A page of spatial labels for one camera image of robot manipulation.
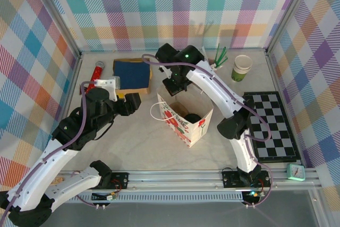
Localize mint green alarm clock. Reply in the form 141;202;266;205
286;163;305;182

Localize blue napkin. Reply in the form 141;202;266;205
114;61;150;90

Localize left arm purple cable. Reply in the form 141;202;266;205
1;80;107;220

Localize stack of green paper cups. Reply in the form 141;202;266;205
231;55;253;83

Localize white slotted cable duct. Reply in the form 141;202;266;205
76;194;244;203

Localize white flower paper bag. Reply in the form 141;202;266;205
150;93;215;149

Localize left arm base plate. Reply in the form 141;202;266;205
110;171;130;190

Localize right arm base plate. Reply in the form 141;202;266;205
222;168;271;189

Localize black controller board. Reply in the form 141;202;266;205
243;190;261;204

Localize aluminium mounting rail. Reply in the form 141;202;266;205
29;169;321;192

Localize black grey chessboard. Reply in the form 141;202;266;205
243;91;302;164

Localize aluminium frame post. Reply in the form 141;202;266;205
265;0;319;55
33;0;83;56

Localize aluminium frame bar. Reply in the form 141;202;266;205
63;53;83;111
265;51;310;171

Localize black plastic coffee lid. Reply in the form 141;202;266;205
184;113;202;127

